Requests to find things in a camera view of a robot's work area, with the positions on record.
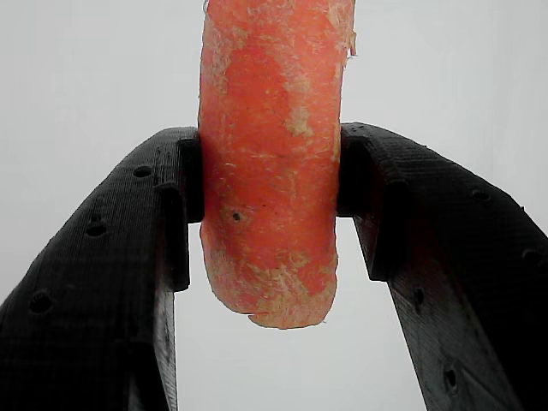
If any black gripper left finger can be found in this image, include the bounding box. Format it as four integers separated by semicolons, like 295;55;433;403
0;126;205;411

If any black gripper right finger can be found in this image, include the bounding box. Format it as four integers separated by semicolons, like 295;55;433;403
336;122;548;411

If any orange carrot piece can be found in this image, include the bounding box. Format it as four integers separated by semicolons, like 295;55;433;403
197;0;359;330

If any white table cover sheet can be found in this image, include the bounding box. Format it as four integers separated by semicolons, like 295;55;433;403
0;0;548;411

